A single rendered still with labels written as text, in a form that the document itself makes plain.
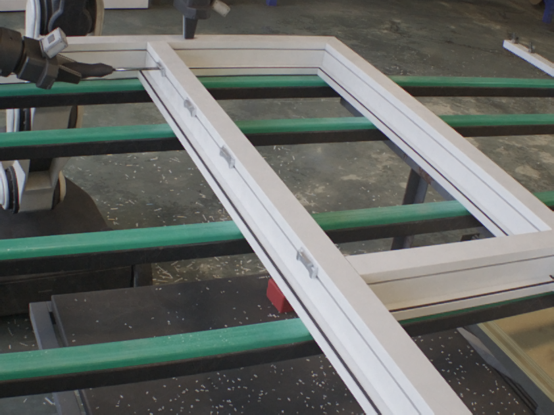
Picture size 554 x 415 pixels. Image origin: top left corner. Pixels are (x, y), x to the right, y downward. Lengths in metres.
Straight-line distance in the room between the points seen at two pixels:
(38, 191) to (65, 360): 1.45
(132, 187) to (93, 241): 1.92
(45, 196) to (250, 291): 0.99
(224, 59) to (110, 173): 1.44
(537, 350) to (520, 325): 0.08
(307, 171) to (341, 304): 2.38
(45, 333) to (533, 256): 0.83
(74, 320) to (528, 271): 0.76
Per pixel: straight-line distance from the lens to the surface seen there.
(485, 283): 1.19
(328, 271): 1.03
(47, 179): 2.37
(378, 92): 1.69
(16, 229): 2.47
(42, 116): 2.11
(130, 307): 1.48
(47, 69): 1.49
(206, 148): 1.38
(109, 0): 5.13
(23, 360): 0.95
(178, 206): 2.97
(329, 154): 3.54
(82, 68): 1.56
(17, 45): 1.49
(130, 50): 1.72
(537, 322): 1.61
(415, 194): 1.72
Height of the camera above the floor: 1.49
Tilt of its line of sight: 28 degrees down
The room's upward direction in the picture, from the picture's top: 9 degrees clockwise
